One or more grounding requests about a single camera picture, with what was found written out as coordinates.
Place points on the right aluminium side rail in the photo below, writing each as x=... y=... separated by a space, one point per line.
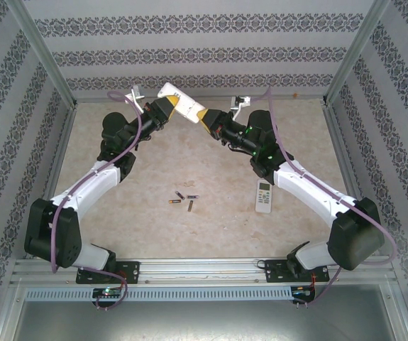
x=343 y=152

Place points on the aluminium mounting rail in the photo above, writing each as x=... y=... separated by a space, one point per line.
x=196 y=270

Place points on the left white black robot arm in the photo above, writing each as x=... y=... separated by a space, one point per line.
x=93 y=181

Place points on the brown AAA battery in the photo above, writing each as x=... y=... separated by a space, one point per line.
x=191 y=206

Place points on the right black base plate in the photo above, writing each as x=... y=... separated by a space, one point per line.
x=274 y=273

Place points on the left controller board green light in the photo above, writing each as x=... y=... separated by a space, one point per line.
x=106 y=292

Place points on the right controller board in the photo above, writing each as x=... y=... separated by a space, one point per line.
x=301 y=291

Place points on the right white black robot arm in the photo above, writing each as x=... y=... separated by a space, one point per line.
x=306 y=184

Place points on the aluminium side rail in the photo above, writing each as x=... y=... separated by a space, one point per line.
x=61 y=152
x=343 y=152

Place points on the black AAA battery orange end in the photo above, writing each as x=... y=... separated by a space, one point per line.
x=175 y=201

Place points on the left aluminium side rail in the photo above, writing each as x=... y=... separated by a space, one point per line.
x=61 y=152

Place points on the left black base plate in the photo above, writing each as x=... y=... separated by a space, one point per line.
x=131 y=271

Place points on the right aluminium frame post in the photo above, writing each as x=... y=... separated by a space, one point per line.
x=358 y=46

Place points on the aluminium frame post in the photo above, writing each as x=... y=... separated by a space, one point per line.
x=40 y=46
x=358 y=46

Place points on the left aluminium frame post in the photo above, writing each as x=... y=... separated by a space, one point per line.
x=40 y=46

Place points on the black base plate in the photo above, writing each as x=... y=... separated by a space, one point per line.
x=274 y=273
x=131 y=271

